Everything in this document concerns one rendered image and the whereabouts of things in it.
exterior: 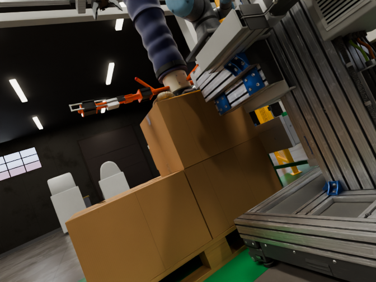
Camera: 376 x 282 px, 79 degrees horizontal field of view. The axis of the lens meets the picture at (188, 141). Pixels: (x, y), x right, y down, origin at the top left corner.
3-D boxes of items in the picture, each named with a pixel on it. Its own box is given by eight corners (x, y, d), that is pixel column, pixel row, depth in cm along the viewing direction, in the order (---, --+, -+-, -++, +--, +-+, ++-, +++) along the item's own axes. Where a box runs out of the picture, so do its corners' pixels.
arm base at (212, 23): (235, 29, 104) (226, 10, 105) (209, 33, 97) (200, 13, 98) (218, 50, 118) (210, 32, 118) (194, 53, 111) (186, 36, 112)
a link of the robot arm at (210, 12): (221, 19, 110) (210, -6, 111) (208, 10, 99) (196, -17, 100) (202, 34, 117) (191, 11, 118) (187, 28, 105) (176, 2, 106)
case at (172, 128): (225, 148, 187) (206, 104, 190) (259, 135, 152) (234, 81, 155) (161, 177, 159) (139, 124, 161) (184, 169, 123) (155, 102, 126)
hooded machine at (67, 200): (92, 223, 643) (71, 169, 655) (62, 236, 609) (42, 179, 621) (91, 221, 717) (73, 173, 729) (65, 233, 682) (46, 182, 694)
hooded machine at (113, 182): (111, 215, 622) (92, 166, 633) (109, 214, 682) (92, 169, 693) (137, 203, 655) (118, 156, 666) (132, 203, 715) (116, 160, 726)
